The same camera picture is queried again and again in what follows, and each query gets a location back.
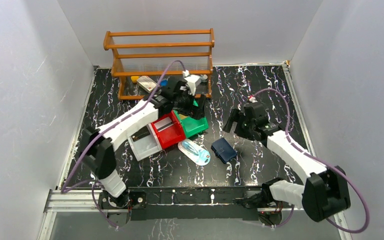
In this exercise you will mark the white card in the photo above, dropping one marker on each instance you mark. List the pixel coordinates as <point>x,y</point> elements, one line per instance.
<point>163,124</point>

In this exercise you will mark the navy blue card holder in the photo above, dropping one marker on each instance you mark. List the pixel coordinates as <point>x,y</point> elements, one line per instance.
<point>223,150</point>

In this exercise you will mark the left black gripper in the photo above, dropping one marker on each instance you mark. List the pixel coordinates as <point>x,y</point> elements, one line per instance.
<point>188,104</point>

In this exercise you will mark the wooden shelf rack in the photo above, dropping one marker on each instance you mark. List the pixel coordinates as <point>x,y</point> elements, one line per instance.
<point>148,53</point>

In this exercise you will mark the grey tape dispenser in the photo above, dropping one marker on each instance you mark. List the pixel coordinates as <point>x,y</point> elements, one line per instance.
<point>203,78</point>

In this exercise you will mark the green plastic bin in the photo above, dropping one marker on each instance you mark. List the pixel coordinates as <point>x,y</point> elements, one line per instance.
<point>191,126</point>

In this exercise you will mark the black card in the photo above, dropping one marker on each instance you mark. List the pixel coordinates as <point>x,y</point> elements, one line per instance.
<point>141,135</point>

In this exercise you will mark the yellow small object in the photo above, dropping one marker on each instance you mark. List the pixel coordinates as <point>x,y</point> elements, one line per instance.
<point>134,79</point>

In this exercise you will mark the white red small box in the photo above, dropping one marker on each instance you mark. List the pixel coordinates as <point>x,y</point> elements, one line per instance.
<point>146,83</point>

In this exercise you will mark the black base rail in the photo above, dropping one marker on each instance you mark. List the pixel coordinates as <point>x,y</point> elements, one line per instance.
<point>192,202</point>

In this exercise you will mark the white plastic bin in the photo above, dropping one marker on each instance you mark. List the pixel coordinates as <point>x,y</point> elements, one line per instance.
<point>146,146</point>

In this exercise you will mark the blue small cube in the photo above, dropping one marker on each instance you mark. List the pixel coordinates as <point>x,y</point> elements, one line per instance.
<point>164,82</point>

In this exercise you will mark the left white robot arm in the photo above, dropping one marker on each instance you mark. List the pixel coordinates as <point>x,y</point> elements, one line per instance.
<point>97,150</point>

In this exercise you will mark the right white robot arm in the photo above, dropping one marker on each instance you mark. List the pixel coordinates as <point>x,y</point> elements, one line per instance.
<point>323,192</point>

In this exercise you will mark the blue toothbrush blister pack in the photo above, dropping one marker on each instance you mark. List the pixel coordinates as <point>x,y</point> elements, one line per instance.
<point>194,152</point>

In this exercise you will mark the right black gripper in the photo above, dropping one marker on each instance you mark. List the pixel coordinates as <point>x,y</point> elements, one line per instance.
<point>235,115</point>

